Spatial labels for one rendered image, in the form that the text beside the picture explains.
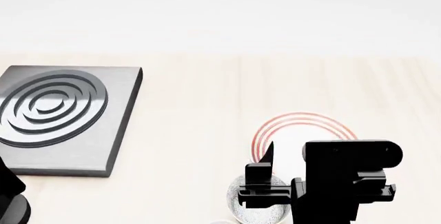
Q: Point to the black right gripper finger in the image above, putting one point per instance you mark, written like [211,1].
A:
[259,173]
[372,177]

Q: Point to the patterned round bowl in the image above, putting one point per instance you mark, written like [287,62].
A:
[265,212]

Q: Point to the white plate with red rings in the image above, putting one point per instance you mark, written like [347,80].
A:
[293,141]

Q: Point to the grey square stove burner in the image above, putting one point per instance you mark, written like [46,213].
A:
[113,120]

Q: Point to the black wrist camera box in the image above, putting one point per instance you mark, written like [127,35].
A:
[344,154]

